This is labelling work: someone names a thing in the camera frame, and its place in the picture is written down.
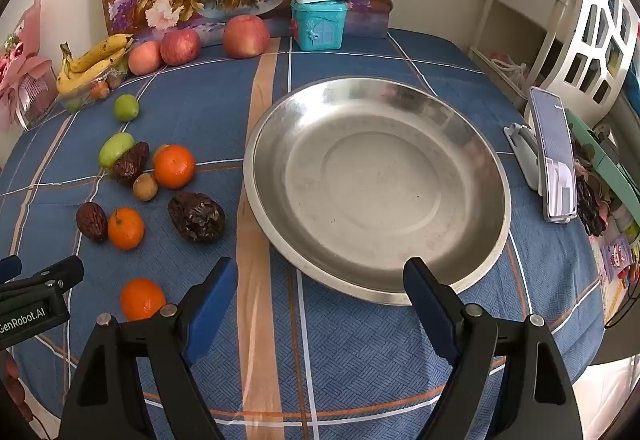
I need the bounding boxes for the pink wrapped bouquet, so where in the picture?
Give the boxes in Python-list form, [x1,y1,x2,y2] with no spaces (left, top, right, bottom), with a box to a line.
[0,0,58,131]

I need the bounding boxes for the white lattice basket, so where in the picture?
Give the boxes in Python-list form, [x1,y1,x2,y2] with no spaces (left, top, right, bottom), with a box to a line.
[537,0,640,108]

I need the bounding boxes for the teal house-shaped box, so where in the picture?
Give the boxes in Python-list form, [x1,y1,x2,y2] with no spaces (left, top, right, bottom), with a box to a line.
[291,0,348,52]

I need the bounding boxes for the blue plaid tablecloth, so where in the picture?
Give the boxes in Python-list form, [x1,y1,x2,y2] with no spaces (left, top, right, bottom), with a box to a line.
[0,27,601,440]

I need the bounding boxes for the elongated green jujube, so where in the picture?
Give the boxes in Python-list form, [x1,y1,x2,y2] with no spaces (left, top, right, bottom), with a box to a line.
[98,132,137,169]

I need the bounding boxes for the green tray of clutter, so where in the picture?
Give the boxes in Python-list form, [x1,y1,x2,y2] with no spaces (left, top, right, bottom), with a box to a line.
[565,110,640,328]

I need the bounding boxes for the white wooden chair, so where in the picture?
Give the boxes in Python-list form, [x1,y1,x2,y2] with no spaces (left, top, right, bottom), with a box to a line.
[469,0,576,88]

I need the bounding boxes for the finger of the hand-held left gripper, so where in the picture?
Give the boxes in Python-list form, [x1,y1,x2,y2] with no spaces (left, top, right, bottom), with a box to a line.
[0,256,85,293]
[0,256,23,281]

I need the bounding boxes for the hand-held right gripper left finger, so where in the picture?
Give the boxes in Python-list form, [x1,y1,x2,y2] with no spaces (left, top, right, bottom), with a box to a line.
[60,256,240,440]

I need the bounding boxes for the mandarin orange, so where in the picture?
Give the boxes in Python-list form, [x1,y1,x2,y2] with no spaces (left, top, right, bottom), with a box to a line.
[120,278,167,322]
[152,145,197,189]
[107,207,146,251]

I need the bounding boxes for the round green jujube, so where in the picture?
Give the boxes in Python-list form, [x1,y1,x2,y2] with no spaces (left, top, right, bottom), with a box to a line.
[113,94,141,123]

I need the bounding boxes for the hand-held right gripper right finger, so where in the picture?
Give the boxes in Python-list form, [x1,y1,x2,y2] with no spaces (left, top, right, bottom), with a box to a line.
[402,257,583,440]

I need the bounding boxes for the bunch of yellow bananas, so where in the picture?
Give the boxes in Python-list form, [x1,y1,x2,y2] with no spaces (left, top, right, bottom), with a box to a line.
[56,34,135,95]

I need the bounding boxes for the large wrinkled dried date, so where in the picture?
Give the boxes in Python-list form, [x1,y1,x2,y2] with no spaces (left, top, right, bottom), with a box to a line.
[167,191,226,243]

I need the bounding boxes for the smartphone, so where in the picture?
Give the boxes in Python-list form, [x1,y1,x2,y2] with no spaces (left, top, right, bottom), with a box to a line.
[529,87,577,224]

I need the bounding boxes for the large red apple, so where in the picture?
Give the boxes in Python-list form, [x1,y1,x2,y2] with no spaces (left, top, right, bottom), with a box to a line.
[222,14,271,59]

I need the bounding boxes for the clear plastic fruit container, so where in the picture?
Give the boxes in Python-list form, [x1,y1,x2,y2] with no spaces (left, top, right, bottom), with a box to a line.
[57,54,133,113]

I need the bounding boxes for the round stainless steel plate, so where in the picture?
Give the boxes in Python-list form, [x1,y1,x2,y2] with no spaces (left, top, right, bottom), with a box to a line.
[243,76,512,305]

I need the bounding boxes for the white phone stand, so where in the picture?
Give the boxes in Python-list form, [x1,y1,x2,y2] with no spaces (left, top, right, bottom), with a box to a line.
[503,122,545,193]

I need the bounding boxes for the pale pink apple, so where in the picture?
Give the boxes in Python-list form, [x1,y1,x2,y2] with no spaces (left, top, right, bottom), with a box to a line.
[128,41,163,76]

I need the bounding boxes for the dried red date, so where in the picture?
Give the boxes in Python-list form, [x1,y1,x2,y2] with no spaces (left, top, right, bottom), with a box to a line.
[76,202,109,242]
[112,141,151,187]

